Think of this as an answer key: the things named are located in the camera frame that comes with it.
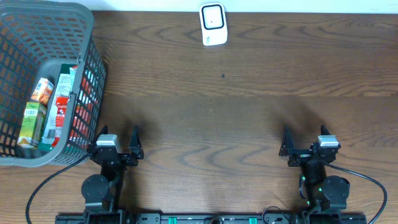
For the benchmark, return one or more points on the grey plastic laundry basket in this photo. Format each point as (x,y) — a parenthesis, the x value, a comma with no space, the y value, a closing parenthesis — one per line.
(44,39)

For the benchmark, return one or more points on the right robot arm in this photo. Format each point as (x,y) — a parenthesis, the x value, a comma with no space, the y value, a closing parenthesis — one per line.
(326,195)

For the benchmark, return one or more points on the green white snack bag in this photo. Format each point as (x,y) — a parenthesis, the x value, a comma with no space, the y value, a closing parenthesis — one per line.
(63,88)

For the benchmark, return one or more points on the white barcode scanner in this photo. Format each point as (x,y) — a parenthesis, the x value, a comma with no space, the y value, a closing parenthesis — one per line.
(213,24)

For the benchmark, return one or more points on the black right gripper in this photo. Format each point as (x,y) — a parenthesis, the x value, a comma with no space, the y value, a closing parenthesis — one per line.
(288,147)

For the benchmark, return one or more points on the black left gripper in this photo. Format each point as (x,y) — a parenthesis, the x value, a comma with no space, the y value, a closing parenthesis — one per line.
(137,152)

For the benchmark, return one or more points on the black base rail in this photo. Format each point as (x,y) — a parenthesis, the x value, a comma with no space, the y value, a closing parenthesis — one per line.
(155,218)

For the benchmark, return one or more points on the green juice carton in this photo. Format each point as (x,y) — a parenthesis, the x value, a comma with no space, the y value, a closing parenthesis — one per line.
(32,125)

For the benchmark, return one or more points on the orange juice carton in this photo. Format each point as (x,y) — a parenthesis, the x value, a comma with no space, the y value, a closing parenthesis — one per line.
(43,91)

